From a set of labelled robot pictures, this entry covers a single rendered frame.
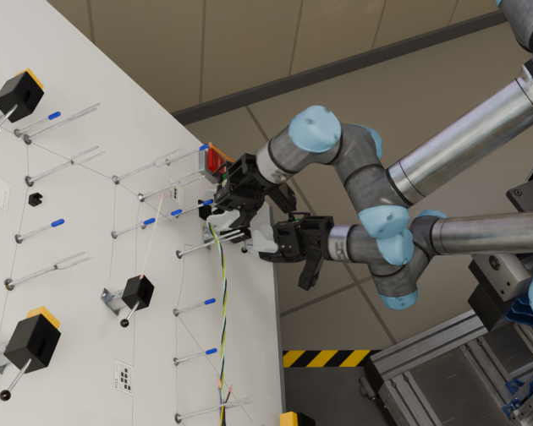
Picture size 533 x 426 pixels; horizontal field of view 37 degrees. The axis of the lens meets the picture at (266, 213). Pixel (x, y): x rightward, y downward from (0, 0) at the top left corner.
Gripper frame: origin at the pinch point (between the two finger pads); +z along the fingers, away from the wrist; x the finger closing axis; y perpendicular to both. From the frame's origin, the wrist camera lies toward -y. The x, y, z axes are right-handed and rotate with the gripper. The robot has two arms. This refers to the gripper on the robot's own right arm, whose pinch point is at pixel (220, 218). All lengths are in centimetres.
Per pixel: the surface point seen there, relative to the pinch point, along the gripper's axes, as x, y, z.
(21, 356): 39, 46, -22
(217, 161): -17.9, -4.7, 6.1
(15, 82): 1, 49, -24
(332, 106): -118, -118, 82
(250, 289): 6.1, -17.1, 15.7
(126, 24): -110, -17, 68
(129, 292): 23.5, 25.4, -10.2
